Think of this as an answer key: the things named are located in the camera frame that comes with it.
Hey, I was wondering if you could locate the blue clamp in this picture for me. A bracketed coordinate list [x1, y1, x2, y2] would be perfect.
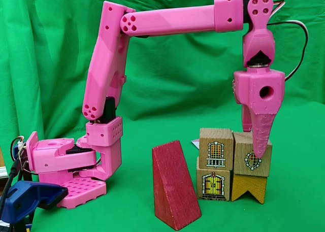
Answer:
[0, 181, 69, 232]

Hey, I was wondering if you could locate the black red white servo cable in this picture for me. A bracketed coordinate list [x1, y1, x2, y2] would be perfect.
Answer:
[10, 136, 26, 151]
[266, 20, 310, 83]
[272, 0, 286, 16]

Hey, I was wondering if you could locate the yellow notched wooden block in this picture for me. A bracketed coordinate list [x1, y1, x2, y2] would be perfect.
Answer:
[231, 173, 269, 205]

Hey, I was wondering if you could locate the brown and white box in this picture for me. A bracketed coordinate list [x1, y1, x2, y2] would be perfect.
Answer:
[0, 149, 7, 179]

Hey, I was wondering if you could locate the thick black cable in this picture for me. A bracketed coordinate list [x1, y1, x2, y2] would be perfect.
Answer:
[0, 160, 22, 210]

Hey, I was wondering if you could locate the wooden cube with oval window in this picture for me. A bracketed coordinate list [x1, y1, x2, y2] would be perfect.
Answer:
[233, 131, 274, 178]

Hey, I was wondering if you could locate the red wooden wedge block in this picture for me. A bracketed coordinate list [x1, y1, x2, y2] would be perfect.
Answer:
[151, 140, 203, 231]

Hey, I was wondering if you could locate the motor control board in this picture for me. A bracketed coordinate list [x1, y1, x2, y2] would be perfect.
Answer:
[10, 138, 30, 172]

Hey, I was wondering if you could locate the green cloth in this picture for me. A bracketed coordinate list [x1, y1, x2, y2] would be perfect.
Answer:
[0, 0, 325, 232]

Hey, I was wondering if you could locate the wooden cube with balcony window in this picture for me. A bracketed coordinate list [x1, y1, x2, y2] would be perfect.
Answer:
[199, 127, 235, 171]

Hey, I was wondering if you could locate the wooden cube with door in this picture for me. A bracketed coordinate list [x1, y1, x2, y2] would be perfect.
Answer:
[196, 157, 232, 202]

